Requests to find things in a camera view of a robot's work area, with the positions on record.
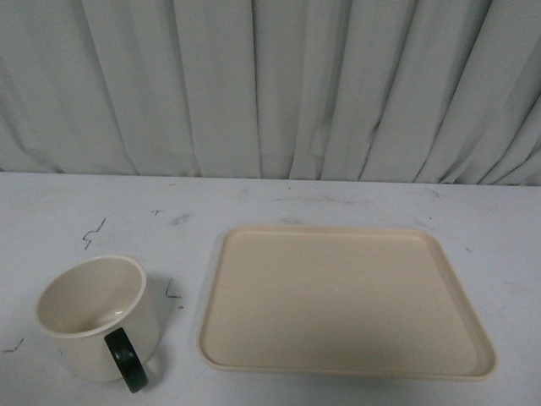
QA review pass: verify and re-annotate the cream mug with black handle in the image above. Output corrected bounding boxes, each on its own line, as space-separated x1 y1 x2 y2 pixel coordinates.
36 255 160 393

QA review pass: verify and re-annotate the beige rectangular plastic tray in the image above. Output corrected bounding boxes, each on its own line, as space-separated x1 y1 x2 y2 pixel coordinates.
198 225 497 381

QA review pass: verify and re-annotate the grey-white pleated curtain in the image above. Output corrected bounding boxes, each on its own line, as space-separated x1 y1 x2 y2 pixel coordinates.
1 1 540 185

